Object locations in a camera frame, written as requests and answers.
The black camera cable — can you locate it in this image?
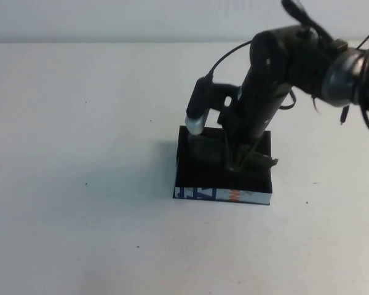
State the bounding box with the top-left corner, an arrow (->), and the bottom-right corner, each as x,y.
206,40 -> 255,79

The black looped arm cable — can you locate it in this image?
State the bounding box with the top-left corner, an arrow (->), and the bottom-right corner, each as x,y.
337,26 -> 369,135

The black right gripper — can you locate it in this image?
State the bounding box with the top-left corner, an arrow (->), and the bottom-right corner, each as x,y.
217,87 -> 292,171

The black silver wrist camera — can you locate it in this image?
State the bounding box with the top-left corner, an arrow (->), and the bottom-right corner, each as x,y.
185,76 -> 238,136

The black glasses case printed front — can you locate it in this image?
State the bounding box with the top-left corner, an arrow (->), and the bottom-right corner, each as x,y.
173,125 -> 273,207

